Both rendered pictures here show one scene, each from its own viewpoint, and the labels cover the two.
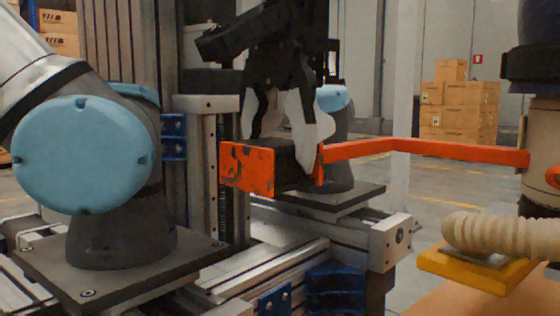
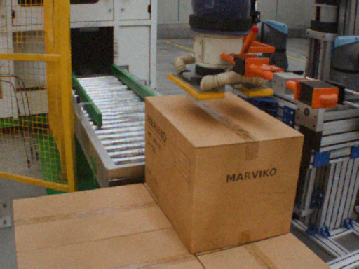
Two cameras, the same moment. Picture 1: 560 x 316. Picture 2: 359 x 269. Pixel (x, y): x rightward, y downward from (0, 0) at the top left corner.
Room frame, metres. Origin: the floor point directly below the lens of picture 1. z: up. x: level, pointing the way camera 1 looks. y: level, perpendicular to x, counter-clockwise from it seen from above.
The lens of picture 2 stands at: (0.97, -1.86, 1.41)
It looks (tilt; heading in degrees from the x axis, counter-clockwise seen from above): 20 degrees down; 114
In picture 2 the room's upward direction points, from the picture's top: 2 degrees clockwise
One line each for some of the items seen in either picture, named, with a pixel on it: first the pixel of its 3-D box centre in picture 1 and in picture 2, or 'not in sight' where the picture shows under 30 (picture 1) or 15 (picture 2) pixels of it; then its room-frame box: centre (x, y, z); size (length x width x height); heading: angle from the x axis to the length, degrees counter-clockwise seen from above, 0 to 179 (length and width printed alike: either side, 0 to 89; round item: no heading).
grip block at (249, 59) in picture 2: not in sight; (251, 65); (0.65, -0.57, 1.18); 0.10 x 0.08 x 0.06; 43
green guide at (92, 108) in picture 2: not in sight; (75, 90); (-1.07, 0.72, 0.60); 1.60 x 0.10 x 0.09; 136
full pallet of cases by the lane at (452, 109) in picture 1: (459, 108); not in sight; (7.52, -3.36, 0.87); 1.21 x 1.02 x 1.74; 139
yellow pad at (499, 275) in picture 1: (510, 227); (240, 78); (0.55, -0.33, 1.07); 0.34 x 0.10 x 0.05; 133
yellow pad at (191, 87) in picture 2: not in sight; (193, 80); (0.41, -0.46, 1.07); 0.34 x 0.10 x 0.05; 133
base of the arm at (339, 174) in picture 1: (321, 164); (344, 78); (0.94, -0.11, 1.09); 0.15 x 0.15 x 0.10
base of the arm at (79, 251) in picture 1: (121, 214); (273, 57); (0.57, 0.22, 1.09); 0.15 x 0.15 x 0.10
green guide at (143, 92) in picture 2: not in sight; (139, 85); (-0.69, 1.11, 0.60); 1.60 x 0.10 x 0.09; 136
